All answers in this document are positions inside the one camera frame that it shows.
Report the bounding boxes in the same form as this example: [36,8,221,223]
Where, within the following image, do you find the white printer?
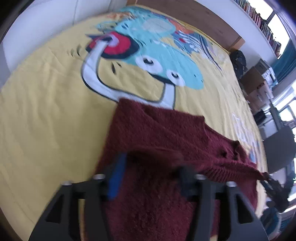
[255,59,278,88]

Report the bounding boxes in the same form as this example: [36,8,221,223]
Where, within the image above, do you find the bookshelf with books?
[234,0,282,57]

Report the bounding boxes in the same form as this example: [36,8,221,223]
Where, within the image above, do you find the white wardrobe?
[1,1,127,81]

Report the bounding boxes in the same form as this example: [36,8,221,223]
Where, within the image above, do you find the dark red knit sweater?
[97,99,263,240]

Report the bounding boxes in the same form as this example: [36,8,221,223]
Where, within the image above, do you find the yellow cartoon print bedspread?
[1,6,267,240]

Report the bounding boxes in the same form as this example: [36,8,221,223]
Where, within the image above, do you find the wooden drawer cabinet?
[240,67,274,114]

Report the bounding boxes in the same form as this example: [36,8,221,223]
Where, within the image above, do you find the wooden headboard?
[126,0,245,52]

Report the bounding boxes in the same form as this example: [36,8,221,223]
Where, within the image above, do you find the black backpack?
[229,50,247,80]

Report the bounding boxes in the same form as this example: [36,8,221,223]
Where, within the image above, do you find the right teal curtain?
[272,40,296,83]

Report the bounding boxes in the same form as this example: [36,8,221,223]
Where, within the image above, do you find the black office chair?
[263,126,295,173]

